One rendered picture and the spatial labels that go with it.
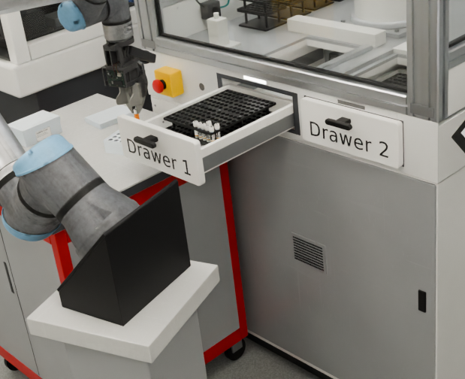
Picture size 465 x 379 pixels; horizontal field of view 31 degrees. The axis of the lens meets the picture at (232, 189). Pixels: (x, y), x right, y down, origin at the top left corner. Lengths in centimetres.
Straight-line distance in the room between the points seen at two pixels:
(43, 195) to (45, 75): 115
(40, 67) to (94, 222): 122
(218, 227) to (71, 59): 78
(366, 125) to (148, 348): 74
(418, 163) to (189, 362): 66
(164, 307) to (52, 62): 129
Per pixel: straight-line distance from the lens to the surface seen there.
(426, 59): 182
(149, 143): 196
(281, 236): 235
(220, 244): 242
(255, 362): 269
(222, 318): 254
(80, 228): 160
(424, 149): 190
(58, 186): 161
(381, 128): 193
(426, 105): 185
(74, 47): 280
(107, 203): 160
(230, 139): 199
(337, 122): 196
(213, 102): 218
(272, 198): 231
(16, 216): 175
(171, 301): 166
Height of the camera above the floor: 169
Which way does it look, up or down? 27 degrees down
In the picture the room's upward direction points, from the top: 7 degrees counter-clockwise
